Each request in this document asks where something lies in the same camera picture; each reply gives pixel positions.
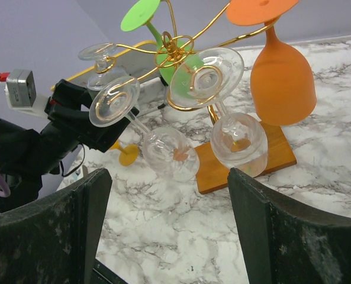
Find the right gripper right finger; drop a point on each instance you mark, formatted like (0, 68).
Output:
(286, 241)

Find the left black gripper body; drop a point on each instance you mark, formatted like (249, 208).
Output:
(65, 104)

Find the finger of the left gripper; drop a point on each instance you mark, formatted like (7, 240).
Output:
(97, 138)

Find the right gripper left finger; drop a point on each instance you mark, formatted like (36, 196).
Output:
(54, 239)

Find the yellow-orange plastic wine glass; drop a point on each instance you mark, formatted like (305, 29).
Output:
(128, 154)

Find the clear wine glass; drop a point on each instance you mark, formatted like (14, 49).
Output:
(166, 150)
(105, 68)
(237, 139)

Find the green plastic wine glass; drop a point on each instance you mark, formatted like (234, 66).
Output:
(173, 52)

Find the orange plastic wine glass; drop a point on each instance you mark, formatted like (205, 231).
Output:
(281, 81)

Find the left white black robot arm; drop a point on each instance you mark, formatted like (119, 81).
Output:
(27, 155)

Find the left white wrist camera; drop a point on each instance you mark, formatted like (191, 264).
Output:
(21, 94)

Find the black metal base rail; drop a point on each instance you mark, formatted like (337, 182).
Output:
(103, 275)

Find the gold wire wine glass rack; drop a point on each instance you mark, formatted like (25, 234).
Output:
(212, 175)

